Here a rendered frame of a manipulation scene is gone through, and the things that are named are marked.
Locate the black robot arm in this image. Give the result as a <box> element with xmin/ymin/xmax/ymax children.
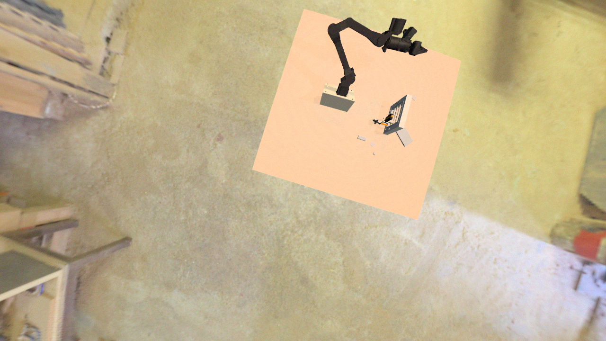
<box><xmin>328</xmin><ymin>18</ymin><xmax>417</xmax><ymax>97</ymax></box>

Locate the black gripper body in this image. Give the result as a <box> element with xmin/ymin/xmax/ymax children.
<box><xmin>394</xmin><ymin>38</ymin><xmax>422</xmax><ymax>56</ymax></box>

